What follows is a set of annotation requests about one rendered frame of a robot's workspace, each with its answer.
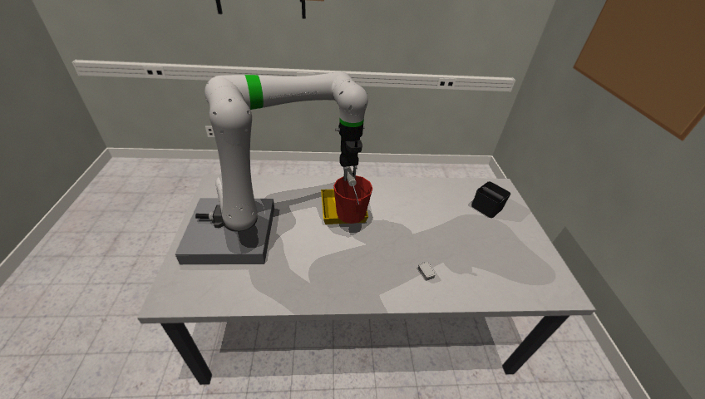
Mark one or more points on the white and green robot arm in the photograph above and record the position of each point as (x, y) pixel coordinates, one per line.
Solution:
(231, 99)

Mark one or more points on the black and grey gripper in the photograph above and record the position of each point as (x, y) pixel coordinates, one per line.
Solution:
(350, 146)

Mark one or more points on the red bucket with grey handle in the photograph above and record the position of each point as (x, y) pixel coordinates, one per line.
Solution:
(352, 197)

